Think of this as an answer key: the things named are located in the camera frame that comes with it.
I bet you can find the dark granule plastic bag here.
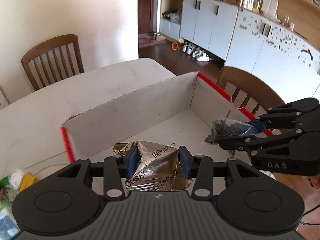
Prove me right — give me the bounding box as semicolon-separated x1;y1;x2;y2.
204;118;259;145

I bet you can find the silver foil snack bag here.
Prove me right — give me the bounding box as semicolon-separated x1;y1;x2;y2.
113;141;193;192

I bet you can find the yellow small carton box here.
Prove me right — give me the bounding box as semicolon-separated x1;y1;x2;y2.
19;172;40;192

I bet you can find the right human hand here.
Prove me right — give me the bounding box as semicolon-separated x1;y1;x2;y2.
309;174;320;191

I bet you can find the red shoe box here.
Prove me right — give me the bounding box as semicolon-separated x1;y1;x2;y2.
60;71;276;196

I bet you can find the white crystal plastic bag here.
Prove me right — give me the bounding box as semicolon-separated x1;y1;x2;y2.
9;169;25;190

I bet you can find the wooden dining chair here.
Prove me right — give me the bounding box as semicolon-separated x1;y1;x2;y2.
21;34;84;90

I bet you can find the dark brown door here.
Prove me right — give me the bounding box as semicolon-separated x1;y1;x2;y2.
138;0;154;35

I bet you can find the white cabinet wall unit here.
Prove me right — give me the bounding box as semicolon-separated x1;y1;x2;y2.
160;0;319;101

